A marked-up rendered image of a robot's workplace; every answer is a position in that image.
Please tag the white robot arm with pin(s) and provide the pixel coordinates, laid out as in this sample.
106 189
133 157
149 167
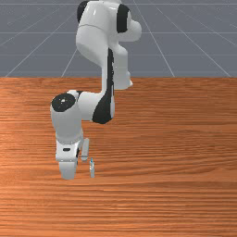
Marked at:
92 46

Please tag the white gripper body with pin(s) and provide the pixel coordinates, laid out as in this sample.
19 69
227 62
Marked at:
67 154

